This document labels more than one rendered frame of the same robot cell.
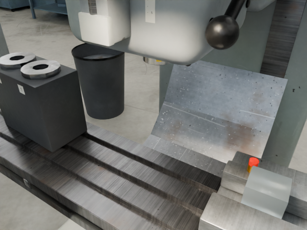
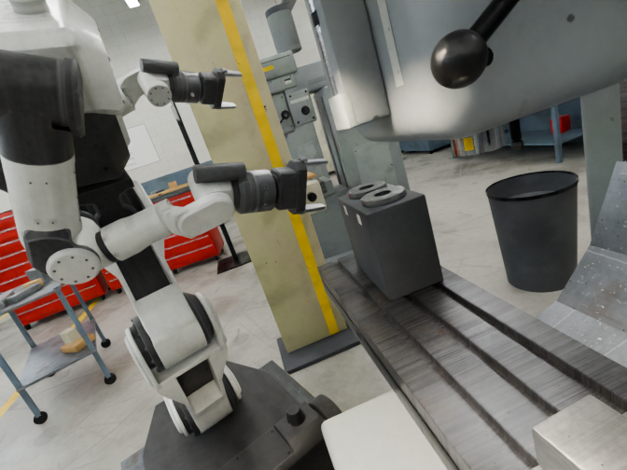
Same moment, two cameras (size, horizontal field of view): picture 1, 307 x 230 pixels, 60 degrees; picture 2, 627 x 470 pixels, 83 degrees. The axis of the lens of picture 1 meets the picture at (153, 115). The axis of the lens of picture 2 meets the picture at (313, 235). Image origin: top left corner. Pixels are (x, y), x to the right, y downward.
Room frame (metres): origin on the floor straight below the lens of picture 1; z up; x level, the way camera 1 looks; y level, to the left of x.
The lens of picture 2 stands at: (0.02, -0.15, 1.36)
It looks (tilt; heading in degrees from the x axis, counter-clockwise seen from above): 17 degrees down; 49
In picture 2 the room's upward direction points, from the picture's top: 18 degrees counter-clockwise
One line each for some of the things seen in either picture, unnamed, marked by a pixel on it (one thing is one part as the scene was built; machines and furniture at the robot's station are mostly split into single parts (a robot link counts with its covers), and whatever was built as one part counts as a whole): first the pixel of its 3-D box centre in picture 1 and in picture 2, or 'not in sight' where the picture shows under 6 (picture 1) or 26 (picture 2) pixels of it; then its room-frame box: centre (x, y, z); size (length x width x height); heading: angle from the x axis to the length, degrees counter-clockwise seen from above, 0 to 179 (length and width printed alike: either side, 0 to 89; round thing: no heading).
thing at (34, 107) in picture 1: (37, 97); (384, 232); (0.62, 0.31, 1.08); 0.22 x 0.12 x 0.20; 54
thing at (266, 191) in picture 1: (264, 195); not in sight; (0.28, -0.18, 1.10); 0.06 x 0.05 x 0.06; 60
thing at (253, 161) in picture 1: (252, 165); not in sight; (0.34, -0.17, 1.10); 0.02 x 0.02 x 0.03
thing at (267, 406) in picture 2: not in sight; (215, 420); (0.28, 0.87, 0.59); 0.64 x 0.52 x 0.33; 78
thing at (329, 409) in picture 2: not in sight; (333, 428); (0.49, 0.57, 0.50); 0.20 x 0.05 x 0.20; 78
